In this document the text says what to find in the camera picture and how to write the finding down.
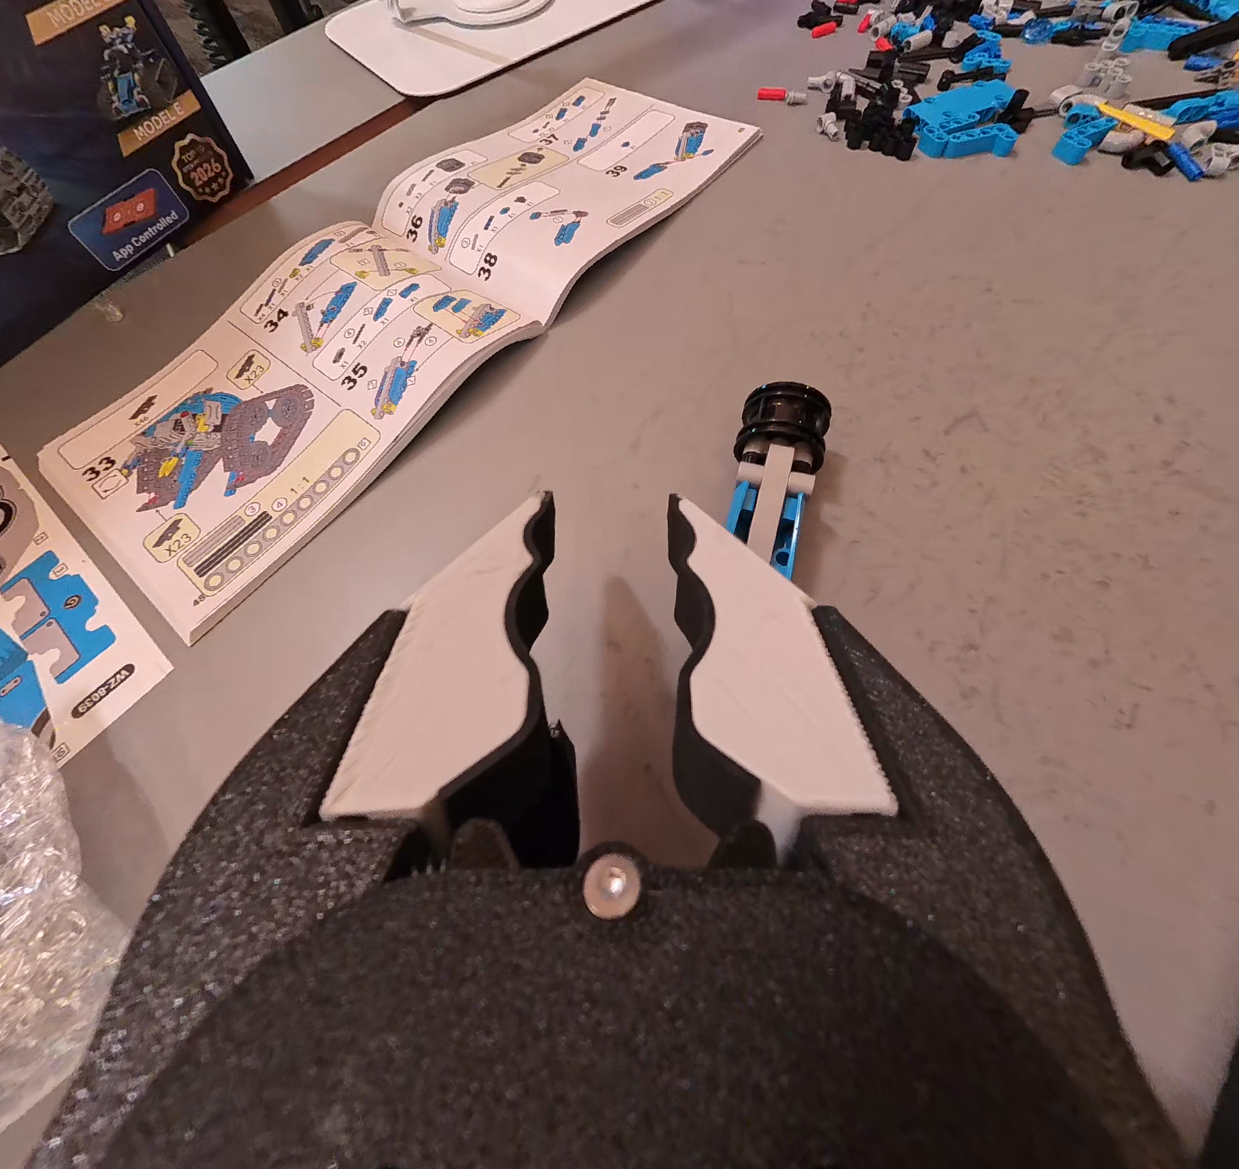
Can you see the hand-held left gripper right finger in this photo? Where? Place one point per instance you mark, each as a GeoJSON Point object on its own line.
{"type": "Point", "coordinates": [774, 694]}

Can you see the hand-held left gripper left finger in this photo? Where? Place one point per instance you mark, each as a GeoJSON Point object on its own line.
{"type": "Point", "coordinates": [445, 694]}

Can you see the black wheel blue beam assembly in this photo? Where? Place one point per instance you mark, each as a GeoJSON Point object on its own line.
{"type": "Point", "coordinates": [783, 418]}

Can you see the pile of small building pieces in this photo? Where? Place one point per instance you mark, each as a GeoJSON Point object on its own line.
{"type": "Point", "coordinates": [958, 118]}

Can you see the blue sticker sheet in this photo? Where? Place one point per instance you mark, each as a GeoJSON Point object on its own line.
{"type": "Point", "coordinates": [58, 627]}

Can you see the open instruction booklet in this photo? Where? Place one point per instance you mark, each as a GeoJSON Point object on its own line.
{"type": "Point", "coordinates": [465, 249]}

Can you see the clear bubble wrap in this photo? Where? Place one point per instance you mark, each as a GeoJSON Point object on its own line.
{"type": "Point", "coordinates": [39, 878]}

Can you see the dark blue toy box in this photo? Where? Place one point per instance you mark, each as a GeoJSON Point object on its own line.
{"type": "Point", "coordinates": [86, 122]}

